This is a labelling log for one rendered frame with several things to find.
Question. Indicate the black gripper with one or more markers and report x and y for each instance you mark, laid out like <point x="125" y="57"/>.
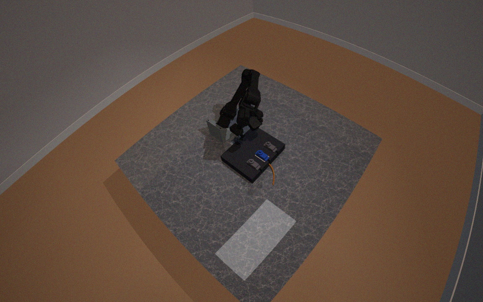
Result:
<point x="237" y="130"/>

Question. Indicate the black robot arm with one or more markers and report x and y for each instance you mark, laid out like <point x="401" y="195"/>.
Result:
<point x="246" y="94"/>

